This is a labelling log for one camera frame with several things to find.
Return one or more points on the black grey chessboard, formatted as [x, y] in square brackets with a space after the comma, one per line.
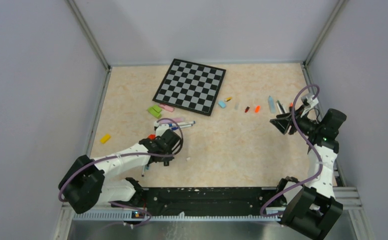
[190, 86]

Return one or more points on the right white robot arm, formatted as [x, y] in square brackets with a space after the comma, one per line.
[312, 209]

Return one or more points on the light blue highlighter cap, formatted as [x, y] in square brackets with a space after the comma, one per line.
[222, 104]

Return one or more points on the yellow highlighter cap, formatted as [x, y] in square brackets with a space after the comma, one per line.
[105, 138]

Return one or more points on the pale purple highlighter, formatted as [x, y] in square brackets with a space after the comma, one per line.
[171, 120]

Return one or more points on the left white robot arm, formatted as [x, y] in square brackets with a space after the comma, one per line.
[89, 181]

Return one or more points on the green ink clear pen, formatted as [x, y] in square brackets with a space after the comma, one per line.
[282, 107]

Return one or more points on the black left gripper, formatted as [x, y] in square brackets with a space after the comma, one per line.
[167, 159]

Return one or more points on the pink highlighter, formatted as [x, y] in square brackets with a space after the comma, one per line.
[166, 107]

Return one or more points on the white marker yellow end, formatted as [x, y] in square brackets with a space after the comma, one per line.
[279, 108]

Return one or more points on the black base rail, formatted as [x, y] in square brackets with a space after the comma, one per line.
[148, 197]

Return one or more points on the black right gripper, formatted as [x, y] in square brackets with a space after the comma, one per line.
[282, 124]

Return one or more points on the light blue highlighter body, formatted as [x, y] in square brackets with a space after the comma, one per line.
[271, 104]

